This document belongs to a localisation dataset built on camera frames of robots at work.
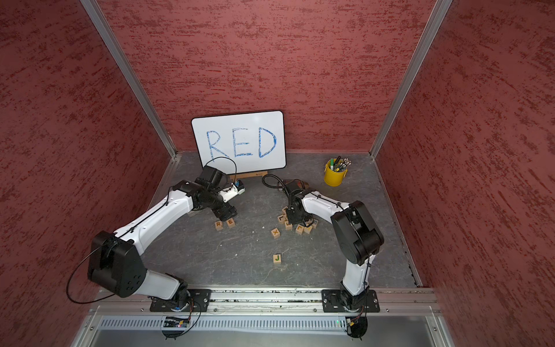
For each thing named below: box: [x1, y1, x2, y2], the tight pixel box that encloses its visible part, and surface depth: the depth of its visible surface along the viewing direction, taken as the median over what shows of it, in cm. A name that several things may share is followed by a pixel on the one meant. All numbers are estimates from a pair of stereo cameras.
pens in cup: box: [329, 155, 352, 173], surface depth 105 cm
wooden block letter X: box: [270, 226, 281, 240], surface depth 90 cm
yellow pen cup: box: [323, 158, 349, 188], surface depth 105 cm
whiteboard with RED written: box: [190, 110, 287, 175], surface depth 100 cm
